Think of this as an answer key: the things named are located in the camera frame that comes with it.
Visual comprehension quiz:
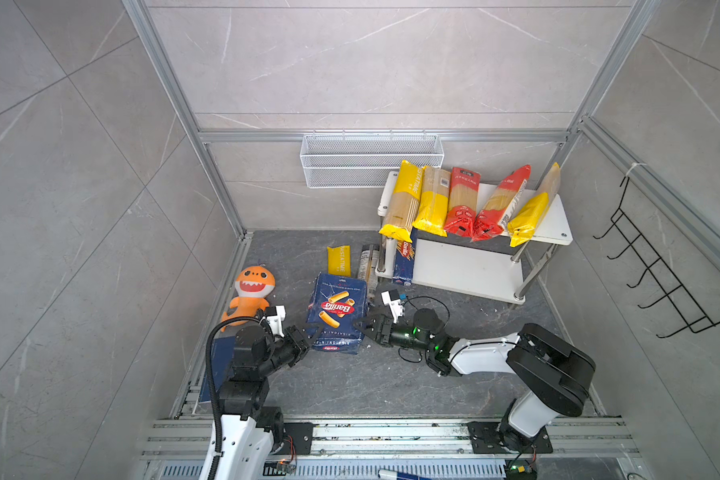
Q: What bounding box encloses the orange shark plush toy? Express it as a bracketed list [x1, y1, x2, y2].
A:
[221, 266, 276, 332]

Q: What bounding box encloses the white two-tier shelf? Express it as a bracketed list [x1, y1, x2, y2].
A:
[412, 196, 573, 305]

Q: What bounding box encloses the white wire mesh basket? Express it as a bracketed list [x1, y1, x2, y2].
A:
[300, 133, 445, 189]

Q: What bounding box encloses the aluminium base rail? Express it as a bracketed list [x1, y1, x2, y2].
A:
[133, 418, 646, 480]

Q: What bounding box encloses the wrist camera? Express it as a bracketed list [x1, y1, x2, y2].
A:
[264, 305, 286, 337]
[381, 289, 405, 323]

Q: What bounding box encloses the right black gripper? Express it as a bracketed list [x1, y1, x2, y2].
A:
[354, 316, 436, 356]

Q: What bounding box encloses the blue Barilla rigatoni box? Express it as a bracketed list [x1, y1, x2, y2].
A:
[306, 273, 368, 355]

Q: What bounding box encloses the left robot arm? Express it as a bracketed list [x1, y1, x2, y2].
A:
[200, 310, 322, 479]

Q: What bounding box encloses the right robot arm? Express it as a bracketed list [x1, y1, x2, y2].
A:
[353, 306, 596, 454]

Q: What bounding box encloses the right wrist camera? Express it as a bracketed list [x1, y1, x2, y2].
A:
[381, 289, 405, 323]

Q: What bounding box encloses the blue Barilla spaghetti box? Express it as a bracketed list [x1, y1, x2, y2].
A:
[392, 228, 418, 286]

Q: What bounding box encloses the yellow pasta bag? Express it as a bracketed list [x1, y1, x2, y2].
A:
[508, 163, 561, 247]

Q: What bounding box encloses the black wire hook rack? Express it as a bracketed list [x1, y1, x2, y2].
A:
[593, 177, 720, 339]

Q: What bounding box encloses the yellow barcode spaghetti bag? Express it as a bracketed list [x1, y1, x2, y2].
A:
[413, 166, 451, 237]

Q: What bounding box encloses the red spaghetti bag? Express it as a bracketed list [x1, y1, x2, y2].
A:
[471, 165, 532, 241]
[444, 167, 481, 238]

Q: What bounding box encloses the yellow Pastatime spaghetti bag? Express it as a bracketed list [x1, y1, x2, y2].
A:
[379, 160, 424, 243]

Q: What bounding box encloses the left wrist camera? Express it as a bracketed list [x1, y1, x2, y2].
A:
[264, 305, 286, 337]

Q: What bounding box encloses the blue marker pen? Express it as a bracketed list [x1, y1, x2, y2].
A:
[378, 469, 431, 480]

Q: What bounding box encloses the clear labelled spaghetti bag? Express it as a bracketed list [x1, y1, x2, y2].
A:
[357, 244, 380, 300]

